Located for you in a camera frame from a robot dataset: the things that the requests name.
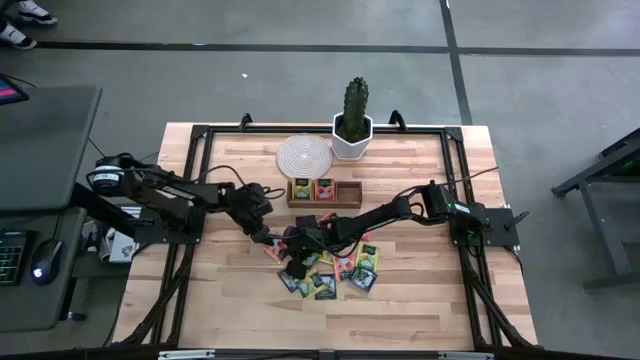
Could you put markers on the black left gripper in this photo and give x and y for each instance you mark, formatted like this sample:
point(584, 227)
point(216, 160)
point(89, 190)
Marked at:
point(247, 202)

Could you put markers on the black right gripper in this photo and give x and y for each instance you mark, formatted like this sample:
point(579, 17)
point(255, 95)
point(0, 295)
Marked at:
point(312, 240)

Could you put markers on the peach passion fruit tea bag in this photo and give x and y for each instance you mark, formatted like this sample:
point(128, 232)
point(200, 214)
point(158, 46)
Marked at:
point(344, 266)
point(325, 190)
point(327, 218)
point(276, 251)
point(365, 236)

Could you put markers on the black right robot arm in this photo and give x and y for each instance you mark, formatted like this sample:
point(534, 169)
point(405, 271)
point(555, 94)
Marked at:
point(380, 215)

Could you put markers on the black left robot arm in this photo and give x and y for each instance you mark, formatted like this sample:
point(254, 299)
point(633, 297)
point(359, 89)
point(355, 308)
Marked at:
point(165, 192)

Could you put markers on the wooden three-compartment tray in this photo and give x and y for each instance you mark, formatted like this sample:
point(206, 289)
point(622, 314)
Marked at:
point(349, 194)

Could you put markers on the round white woven coaster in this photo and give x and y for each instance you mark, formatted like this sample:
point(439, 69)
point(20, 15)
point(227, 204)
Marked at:
point(304, 156)

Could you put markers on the white hexagonal plant pot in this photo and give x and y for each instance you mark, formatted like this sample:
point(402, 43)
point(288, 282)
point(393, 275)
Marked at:
point(350, 150)

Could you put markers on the white printed box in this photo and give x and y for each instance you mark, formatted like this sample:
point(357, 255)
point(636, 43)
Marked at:
point(122, 248)

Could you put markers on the green cactus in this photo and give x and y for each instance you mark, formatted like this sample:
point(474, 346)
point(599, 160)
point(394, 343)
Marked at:
point(355, 107)

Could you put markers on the black diagonal support bar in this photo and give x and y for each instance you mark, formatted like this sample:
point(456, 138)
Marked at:
point(107, 212)

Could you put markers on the black computer mouse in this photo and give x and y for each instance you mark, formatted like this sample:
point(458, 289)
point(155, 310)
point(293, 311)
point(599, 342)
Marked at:
point(46, 262)

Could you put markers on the grey raised desk top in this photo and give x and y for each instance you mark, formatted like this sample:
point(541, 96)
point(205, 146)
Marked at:
point(45, 145)

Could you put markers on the grey low desk surface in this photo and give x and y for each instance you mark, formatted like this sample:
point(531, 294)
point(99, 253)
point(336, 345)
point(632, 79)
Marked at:
point(30, 310)

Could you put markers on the black backlit keyboard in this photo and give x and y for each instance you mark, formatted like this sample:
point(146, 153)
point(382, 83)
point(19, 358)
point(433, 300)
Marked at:
point(12, 257)

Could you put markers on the black monitor pink screen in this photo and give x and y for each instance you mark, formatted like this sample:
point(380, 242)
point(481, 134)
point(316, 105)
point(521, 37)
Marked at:
point(10, 92)

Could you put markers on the black metal table frame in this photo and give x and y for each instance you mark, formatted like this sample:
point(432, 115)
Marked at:
point(280, 130)

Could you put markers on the black frame clamp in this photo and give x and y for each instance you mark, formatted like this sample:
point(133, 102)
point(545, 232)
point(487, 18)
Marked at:
point(398, 120)
point(245, 121)

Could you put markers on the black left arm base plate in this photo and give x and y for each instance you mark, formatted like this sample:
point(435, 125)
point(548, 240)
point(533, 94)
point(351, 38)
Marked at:
point(145, 232)

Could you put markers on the silver metal bracket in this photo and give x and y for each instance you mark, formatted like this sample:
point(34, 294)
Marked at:
point(187, 354)
point(465, 356)

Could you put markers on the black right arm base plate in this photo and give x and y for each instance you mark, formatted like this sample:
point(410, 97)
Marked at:
point(502, 227)

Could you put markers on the grey metal table frame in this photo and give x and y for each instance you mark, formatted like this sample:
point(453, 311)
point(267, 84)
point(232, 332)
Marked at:
point(603, 235)

